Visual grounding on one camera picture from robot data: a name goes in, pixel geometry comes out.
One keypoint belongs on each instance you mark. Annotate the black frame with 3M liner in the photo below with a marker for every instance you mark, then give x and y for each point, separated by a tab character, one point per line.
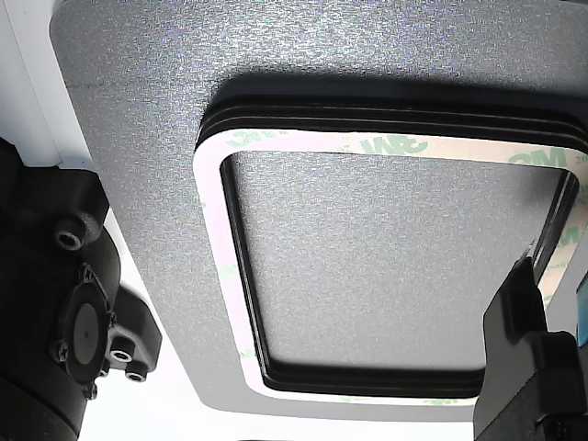
206	229

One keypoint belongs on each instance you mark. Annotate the white rail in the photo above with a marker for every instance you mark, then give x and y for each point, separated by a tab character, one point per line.
27	92

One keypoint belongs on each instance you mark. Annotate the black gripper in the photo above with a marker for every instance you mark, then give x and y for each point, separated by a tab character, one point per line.
542	395

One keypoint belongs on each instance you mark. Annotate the black frame with Adhesive-print liner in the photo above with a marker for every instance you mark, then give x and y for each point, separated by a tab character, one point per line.
367	116

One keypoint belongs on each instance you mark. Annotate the black rubber gasket frame stack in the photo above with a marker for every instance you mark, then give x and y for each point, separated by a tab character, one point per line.
367	106

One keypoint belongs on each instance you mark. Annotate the gray textured tray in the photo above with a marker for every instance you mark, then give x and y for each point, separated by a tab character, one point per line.
138	138

